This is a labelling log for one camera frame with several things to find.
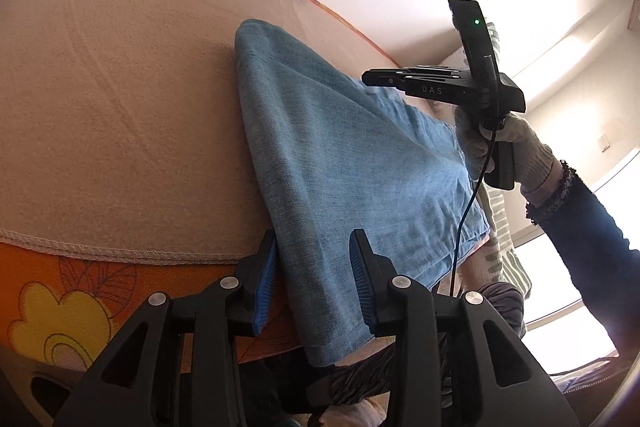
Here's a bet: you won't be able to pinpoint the light blue denim pants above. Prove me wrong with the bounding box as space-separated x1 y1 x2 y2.
234 19 491 368

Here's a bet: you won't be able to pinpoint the white green patterned pillow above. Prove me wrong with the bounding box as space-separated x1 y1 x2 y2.
467 21 533 303

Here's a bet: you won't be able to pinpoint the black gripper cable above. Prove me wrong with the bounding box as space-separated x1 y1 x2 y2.
448 127 498 299

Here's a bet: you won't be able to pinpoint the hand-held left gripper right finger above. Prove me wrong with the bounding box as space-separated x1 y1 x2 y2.
348 228 581 427

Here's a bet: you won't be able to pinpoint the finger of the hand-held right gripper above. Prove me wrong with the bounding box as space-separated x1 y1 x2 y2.
361 68 416 88
397 65 463 78

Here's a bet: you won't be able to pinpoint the person's right forearm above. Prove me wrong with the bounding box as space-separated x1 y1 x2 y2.
520 166 640 358

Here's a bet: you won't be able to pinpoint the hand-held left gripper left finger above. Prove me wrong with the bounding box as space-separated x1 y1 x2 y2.
52 229 280 427

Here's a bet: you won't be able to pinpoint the person's right hand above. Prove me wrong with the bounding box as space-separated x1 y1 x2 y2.
453 111 557 196

